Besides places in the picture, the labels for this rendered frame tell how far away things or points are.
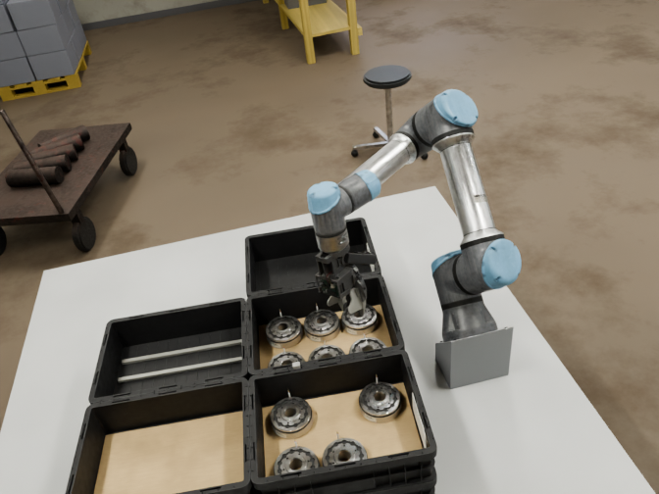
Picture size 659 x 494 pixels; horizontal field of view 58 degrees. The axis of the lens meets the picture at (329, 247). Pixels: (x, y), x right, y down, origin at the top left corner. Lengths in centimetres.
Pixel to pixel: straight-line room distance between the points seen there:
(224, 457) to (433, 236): 116
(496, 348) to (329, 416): 49
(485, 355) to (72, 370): 126
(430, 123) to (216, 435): 97
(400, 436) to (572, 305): 173
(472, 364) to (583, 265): 171
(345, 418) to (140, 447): 51
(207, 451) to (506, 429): 76
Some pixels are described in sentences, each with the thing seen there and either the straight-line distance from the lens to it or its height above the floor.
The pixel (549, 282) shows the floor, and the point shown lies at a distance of 317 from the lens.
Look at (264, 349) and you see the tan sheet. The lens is 172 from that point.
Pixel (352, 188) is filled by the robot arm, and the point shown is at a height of 133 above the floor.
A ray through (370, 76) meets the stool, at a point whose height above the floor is 57.
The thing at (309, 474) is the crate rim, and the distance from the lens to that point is 133.
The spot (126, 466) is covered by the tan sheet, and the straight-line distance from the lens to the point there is 160.
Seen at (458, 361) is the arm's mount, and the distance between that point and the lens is 166.
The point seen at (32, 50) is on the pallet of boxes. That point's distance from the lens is 657.
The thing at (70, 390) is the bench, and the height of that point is 70.
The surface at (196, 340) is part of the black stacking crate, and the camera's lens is 181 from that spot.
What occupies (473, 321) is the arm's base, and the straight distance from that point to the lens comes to 163.
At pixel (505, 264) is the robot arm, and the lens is 155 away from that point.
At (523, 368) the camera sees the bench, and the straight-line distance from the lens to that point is 181.
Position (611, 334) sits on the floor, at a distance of 297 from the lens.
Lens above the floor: 205
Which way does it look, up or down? 37 degrees down
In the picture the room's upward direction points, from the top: 8 degrees counter-clockwise
